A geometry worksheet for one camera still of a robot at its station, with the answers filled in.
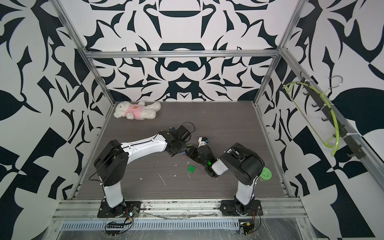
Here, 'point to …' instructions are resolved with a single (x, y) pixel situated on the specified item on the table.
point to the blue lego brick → (183, 153)
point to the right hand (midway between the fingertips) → (184, 147)
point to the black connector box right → (246, 227)
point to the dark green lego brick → (191, 168)
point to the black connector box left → (115, 226)
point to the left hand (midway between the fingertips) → (183, 146)
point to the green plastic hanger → (286, 88)
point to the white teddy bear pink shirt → (137, 111)
